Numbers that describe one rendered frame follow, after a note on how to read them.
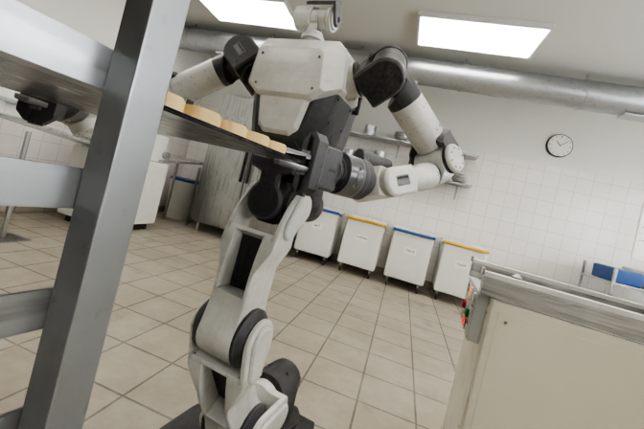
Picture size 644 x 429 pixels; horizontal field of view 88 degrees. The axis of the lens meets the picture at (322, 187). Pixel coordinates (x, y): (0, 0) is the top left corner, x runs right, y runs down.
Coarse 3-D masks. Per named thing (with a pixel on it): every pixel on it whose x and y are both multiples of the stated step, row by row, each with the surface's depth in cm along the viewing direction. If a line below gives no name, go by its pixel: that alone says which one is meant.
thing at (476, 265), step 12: (480, 264) 115; (492, 264) 114; (480, 276) 114; (528, 276) 110; (552, 288) 107; (564, 288) 106; (576, 288) 105; (600, 300) 103; (612, 300) 102; (624, 300) 102; (636, 312) 100
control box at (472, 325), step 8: (472, 280) 108; (472, 288) 101; (480, 296) 92; (488, 296) 91; (472, 304) 95; (480, 304) 91; (488, 304) 91; (464, 312) 106; (472, 312) 92; (480, 312) 91; (464, 320) 102; (472, 320) 92; (480, 320) 91; (464, 328) 99; (472, 328) 91; (480, 328) 91; (472, 336) 91
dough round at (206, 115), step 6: (186, 108) 38; (192, 108) 38; (198, 108) 38; (204, 108) 38; (192, 114) 38; (198, 114) 38; (204, 114) 38; (210, 114) 39; (216, 114) 39; (204, 120) 38; (210, 120) 39; (216, 120) 39
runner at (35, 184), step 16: (0, 160) 20; (16, 160) 21; (0, 176) 20; (16, 176) 21; (32, 176) 22; (48, 176) 23; (64, 176) 23; (80, 176) 24; (0, 192) 20; (16, 192) 21; (32, 192) 22; (48, 192) 23; (64, 192) 24
